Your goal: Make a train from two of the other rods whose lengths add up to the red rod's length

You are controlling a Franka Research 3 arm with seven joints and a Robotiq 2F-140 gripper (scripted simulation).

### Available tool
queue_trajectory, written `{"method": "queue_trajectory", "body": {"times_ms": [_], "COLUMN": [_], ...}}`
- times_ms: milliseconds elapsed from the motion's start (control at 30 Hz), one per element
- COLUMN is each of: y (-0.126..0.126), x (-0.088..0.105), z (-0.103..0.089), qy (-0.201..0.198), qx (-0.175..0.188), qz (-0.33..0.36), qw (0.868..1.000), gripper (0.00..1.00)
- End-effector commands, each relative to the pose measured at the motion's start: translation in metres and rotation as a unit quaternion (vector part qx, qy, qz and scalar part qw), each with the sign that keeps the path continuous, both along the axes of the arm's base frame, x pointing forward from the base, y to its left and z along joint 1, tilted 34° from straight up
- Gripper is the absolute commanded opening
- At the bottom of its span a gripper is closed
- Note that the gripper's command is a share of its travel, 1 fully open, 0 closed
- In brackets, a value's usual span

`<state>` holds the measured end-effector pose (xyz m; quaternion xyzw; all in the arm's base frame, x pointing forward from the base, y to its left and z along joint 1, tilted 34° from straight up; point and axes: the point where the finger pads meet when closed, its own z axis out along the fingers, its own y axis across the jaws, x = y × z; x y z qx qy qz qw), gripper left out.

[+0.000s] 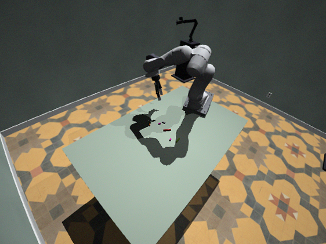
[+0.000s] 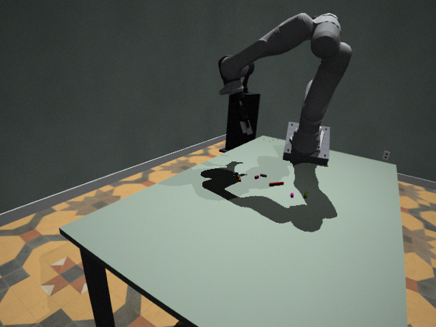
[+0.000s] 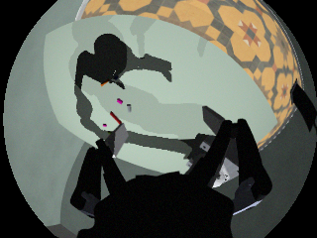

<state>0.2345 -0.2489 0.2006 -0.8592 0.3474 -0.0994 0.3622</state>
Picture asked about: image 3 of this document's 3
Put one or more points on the red rod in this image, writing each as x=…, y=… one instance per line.
x=115, y=117

